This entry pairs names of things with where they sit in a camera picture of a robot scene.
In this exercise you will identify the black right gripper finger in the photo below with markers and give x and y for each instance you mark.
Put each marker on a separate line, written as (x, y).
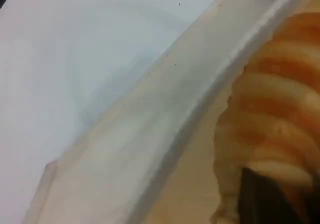
(270, 204)

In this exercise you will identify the long striped bread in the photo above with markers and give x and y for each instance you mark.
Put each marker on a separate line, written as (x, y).
(275, 108)

